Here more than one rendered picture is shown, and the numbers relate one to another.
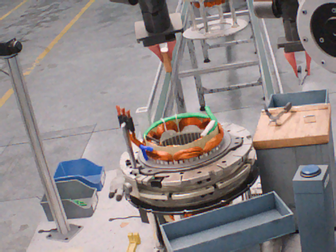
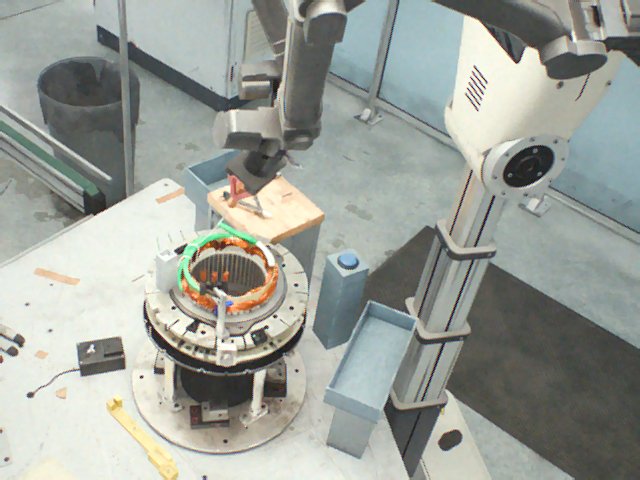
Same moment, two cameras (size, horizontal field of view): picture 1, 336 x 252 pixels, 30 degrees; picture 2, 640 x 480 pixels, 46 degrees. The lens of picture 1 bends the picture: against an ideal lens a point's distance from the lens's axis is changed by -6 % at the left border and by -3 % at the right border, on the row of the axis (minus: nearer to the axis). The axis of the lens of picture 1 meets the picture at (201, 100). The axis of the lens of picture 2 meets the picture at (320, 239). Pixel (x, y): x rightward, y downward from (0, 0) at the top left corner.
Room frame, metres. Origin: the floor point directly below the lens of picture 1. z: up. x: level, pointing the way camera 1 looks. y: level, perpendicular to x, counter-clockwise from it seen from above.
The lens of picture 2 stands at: (0.80, 0.92, 2.17)
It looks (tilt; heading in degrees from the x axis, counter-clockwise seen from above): 42 degrees down; 295
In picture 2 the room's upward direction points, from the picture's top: 11 degrees clockwise
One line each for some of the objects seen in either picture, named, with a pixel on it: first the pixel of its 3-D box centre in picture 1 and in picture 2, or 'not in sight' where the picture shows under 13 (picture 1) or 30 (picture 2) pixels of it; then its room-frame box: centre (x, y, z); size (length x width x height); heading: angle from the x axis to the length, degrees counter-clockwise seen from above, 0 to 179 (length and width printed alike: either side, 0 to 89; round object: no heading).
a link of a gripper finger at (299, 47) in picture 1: (300, 58); not in sight; (1.50, -0.26, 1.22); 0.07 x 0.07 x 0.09; 75
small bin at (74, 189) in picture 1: (69, 199); not in sight; (1.79, 0.48, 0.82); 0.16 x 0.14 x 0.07; 84
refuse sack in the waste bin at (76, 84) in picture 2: not in sight; (92, 118); (2.76, -0.88, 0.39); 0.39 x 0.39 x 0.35
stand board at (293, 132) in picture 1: (294, 125); (266, 207); (1.50, -0.22, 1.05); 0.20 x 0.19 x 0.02; 164
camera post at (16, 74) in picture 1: (37, 149); not in sight; (1.64, 0.49, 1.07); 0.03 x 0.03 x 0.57; 59
